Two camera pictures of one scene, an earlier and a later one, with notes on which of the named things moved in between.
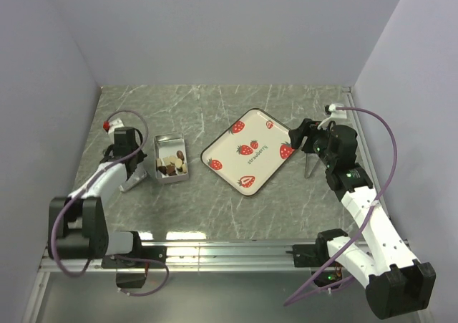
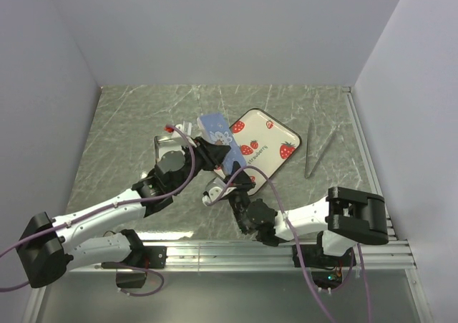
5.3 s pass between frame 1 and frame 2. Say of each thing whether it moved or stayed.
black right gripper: moved
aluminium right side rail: stayed
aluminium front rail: stayed
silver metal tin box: stayed
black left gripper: moved
